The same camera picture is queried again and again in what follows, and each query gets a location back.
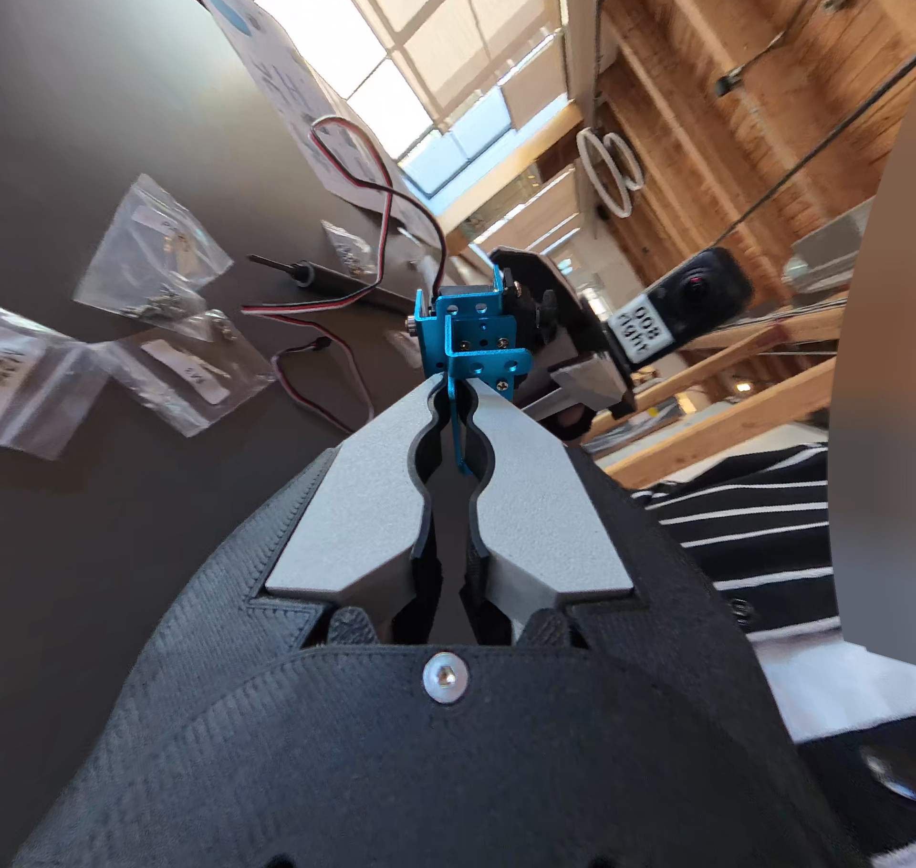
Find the thin cable with black connector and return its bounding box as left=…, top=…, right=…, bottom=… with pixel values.
left=271, top=337, right=375, bottom=434

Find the printed instruction sheet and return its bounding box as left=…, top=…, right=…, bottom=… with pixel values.
left=143, top=0, right=448, bottom=246

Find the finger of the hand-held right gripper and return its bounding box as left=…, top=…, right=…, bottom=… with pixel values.
left=517, top=354, right=631, bottom=421

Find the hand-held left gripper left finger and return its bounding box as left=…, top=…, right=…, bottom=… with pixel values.
left=263, top=373, right=448, bottom=633

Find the black white striped garment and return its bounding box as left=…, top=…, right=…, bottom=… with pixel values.
left=630, top=444, right=844, bottom=646

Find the dark desk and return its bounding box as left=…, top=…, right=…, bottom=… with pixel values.
left=0, top=0, right=516, bottom=862

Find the blue bracket servo assembly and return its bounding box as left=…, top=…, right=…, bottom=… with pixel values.
left=406, top=267, right=534, bottom=475

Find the red white black servo cable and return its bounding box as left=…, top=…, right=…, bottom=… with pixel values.
left=239, top=115, right=448, bottom=314

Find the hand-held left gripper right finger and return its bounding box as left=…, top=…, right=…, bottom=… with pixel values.
left=464, top=378, right=636, bottom=631

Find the white ring ceiling lamp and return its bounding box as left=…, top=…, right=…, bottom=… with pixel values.
left=575, top=126, right=635, bottom=220
left=603, top=131, right=646, bottom=193

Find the clear plastic screw bag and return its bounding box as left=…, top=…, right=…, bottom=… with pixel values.
left=0, top=306, right=110, bottom=462
left=93, top=310, right=278, bottom=439
left=321, top=220, right=375, bottom=276
left=72, top=174, right=235, bottom=323

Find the wooden beam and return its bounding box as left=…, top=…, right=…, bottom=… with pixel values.
left=583, top=303, right=847, bottom=490

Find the black screwdriver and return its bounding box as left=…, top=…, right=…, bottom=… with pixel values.
left=247, top=252, right=430, bottom=314

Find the black hanging spotlight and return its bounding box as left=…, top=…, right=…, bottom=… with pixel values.
left=716, top=0, right=856, bottom=99

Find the large window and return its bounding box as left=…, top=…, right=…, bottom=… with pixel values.
left=215, top=0, right=577, bottom=199

